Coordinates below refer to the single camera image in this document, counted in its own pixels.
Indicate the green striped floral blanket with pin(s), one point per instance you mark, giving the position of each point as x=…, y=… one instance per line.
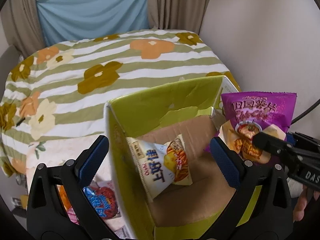
x=60, y=91

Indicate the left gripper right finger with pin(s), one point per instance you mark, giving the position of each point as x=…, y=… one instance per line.
x=238, y=176

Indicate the right hand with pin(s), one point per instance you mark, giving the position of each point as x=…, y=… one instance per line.
x=298, y=212

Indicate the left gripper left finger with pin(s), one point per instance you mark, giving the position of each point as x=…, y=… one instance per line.
x=77, y=174

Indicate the purple chips bag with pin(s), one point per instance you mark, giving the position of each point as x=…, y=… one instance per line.
x=249, y=113

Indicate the red blue snack bag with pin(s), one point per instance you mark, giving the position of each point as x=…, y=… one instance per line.
x=102, y=197

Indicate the green cardboard box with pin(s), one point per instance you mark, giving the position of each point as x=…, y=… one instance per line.
x=191, y=108

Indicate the cream orange snack bag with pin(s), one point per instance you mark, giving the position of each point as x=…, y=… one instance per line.
x=160, y=165

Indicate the beige curtain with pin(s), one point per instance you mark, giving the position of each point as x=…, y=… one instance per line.
x=177, y=14

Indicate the blue curtain cloth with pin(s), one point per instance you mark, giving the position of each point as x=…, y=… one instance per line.
x=66, y=20

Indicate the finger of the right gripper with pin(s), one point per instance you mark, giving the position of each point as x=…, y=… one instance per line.
x=272, y=144

